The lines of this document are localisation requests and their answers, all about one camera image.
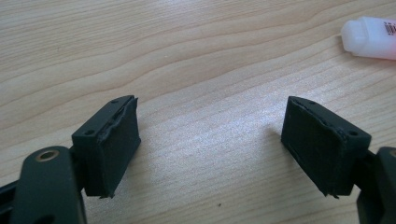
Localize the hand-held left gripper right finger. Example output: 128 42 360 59
280 95 373 199

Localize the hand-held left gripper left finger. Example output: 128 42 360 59
71 94 142 199

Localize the white pink plastic bottle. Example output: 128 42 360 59
340 16 396 61

